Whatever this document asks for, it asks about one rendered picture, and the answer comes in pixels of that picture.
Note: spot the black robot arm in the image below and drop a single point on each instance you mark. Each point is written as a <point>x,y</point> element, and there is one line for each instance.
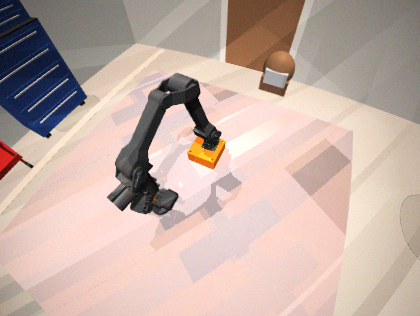
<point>132,163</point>

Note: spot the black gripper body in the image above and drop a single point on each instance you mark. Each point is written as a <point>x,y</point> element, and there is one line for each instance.
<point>167,198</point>

